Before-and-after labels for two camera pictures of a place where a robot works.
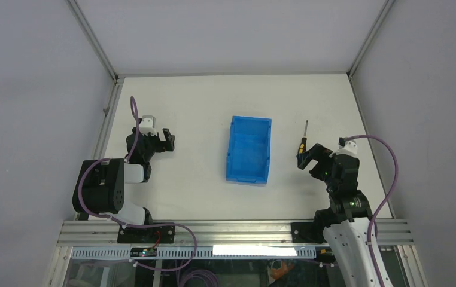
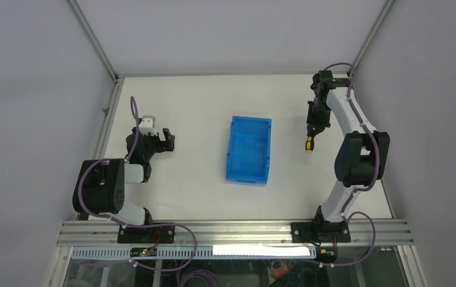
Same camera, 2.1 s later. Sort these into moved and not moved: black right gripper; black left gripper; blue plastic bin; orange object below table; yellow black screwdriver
Moved: black right gripper; yellow black screwdriver
Not moved: orange object below table; blue plastic bin; black left gripper
